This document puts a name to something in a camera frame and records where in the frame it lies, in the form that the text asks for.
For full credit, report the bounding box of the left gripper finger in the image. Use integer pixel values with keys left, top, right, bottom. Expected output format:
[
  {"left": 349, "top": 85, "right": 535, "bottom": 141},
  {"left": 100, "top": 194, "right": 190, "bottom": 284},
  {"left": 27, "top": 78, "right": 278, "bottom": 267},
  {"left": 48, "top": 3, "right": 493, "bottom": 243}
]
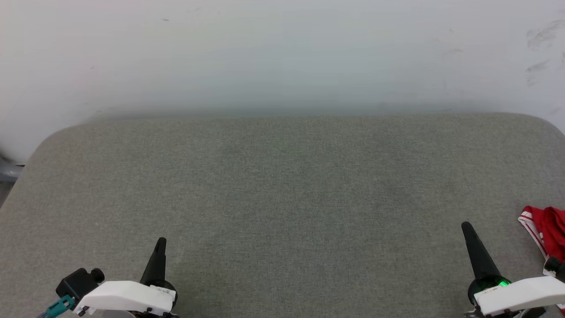
[
  {"left": 154, "top": 238, "right": 167, "bottom": 283},
  {"left": 140, "top": 238, "right": 162, "bottom": 283}
]

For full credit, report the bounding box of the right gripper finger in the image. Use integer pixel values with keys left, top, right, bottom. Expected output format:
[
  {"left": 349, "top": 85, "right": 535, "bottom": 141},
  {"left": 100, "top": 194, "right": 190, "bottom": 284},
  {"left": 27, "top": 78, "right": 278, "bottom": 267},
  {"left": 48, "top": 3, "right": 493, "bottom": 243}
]
[
  {"left": 466, "top": 222, "right": 501, "bottom": 277},
  {"left": 461, "top": 222, "right": 487, "bottom": 280}
]

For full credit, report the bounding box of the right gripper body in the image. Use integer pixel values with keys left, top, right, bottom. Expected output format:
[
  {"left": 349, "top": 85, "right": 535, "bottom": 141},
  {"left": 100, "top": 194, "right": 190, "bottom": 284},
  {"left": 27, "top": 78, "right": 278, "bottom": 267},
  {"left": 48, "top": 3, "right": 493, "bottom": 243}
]
[{"left": 468, "top": 275, "right": 512, "bottom": 305}]

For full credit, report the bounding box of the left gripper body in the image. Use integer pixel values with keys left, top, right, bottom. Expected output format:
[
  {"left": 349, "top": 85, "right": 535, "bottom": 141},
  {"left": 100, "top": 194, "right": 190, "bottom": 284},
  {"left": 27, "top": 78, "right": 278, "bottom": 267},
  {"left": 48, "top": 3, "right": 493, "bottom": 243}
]
[{"left": 159, "top": 281, "right": 178, "bottom": 307}]

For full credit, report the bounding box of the red white sports jersey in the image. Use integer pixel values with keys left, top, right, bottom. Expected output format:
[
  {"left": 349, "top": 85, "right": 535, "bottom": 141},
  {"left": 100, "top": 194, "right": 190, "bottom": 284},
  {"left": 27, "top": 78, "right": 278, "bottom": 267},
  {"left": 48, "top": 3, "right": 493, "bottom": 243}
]
[{"left": 518, "top": 205, "right": 565, "bottom": 310}]

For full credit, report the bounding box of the teal cable connector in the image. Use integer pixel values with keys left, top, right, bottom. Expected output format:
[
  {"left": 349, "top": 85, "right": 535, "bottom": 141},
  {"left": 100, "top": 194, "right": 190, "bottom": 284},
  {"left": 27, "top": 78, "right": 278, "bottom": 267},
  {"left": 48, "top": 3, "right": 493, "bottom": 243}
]
[{"left": 38, "top": 295, "right": 75, "bottom": 318}]

